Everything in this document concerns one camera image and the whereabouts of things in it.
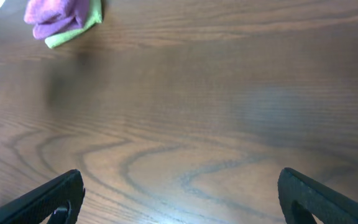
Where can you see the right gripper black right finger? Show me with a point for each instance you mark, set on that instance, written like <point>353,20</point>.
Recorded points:
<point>303,200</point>

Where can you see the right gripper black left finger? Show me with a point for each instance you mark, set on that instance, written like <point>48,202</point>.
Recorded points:
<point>58,201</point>

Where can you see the purple microfiber cloth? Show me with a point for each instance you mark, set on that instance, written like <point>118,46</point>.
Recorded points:
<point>42,11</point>

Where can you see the folded purple cloth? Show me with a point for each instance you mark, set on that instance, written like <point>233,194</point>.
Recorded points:
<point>46,29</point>

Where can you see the folded green cloth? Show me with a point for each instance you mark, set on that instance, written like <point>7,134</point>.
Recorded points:
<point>95,16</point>

